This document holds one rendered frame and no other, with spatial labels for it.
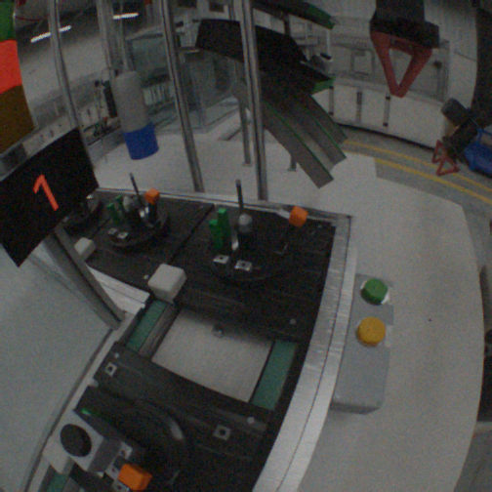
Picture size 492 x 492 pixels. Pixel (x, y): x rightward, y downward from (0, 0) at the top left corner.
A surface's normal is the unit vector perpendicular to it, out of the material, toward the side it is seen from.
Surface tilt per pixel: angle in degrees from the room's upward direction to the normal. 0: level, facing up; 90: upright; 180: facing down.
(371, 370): 0
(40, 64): 90
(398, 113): 90
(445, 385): 0
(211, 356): 0
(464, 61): 90
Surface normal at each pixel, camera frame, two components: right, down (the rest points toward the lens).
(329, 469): -0.09, -0.72
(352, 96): -0.48, 0.64
